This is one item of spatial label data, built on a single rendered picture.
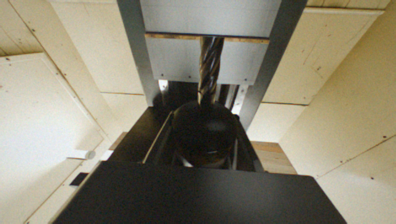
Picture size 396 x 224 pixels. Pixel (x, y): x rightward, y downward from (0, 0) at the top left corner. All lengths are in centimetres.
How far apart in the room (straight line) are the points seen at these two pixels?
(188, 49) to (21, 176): 116
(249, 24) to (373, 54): 90
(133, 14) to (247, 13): 42
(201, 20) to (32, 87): 103
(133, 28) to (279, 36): 59
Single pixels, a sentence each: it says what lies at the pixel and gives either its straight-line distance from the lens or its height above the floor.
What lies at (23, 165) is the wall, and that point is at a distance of 121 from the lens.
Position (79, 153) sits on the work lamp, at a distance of 114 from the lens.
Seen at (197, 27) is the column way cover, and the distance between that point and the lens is 49.
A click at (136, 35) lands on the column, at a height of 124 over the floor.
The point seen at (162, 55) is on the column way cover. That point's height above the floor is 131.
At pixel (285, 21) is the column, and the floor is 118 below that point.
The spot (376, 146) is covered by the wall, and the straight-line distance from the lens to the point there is 119.
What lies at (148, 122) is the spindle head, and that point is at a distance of 58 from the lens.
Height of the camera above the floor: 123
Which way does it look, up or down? 37 degrees up
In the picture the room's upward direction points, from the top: 177 degrees counter-clockwise
